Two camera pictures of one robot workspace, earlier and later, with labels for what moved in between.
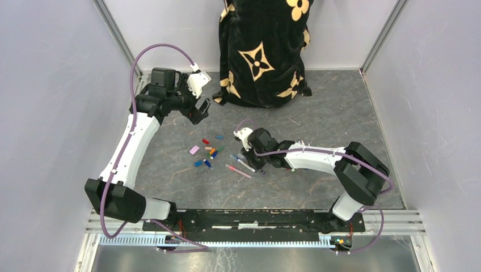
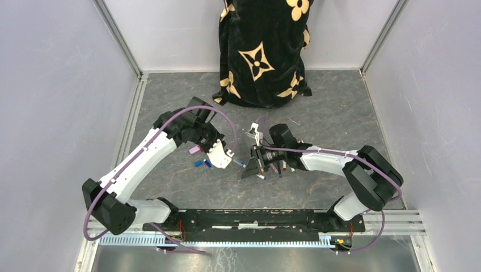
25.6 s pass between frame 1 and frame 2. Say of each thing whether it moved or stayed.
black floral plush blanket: stayed
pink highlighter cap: stayed
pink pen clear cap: moved
